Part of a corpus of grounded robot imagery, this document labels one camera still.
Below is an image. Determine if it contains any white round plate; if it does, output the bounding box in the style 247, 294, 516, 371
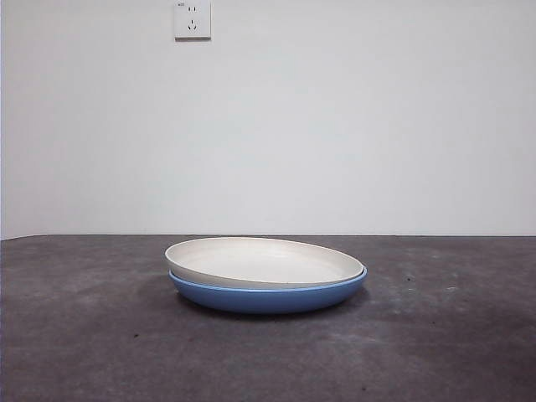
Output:
164, 236, 363, 290

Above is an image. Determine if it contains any blue round plate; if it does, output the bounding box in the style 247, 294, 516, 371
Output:
168, 264, 369, 315

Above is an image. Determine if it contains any white wall socket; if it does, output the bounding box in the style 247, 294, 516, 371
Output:
174, 1, 213, 42

